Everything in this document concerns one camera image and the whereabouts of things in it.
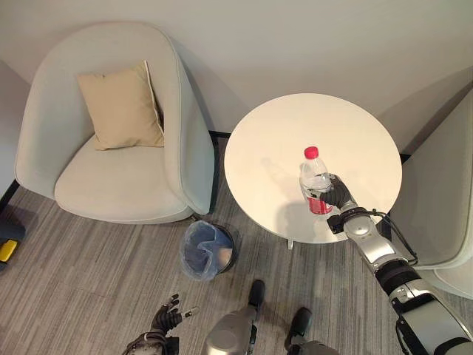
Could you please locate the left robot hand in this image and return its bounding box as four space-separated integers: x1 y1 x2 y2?
149 294 200 336

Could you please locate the beige square cushion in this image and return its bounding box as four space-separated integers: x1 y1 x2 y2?
76 60 166 152

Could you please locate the light grey tub armchair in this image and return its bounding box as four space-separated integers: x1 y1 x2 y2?
14 21 216 226
384 81 473 299

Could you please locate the yellow and black device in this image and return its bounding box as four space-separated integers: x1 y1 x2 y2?
0 221 27 264

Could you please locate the translucent blue bin bag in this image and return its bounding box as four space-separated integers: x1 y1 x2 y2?
180 220 235 281

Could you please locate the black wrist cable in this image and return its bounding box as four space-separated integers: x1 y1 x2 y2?
371 209 419 267

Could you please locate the round white tea table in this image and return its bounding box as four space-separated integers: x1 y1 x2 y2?
223 93 404 251

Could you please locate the small black trash bin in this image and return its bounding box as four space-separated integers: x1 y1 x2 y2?
180 219 238 281

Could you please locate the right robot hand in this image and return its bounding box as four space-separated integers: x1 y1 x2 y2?
308 173 358 214

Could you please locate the right silver robot leg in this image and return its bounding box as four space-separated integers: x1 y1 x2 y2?
284 306 341 355

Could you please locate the clear bottle with red cap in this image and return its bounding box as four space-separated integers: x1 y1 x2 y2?
299 146 333 216

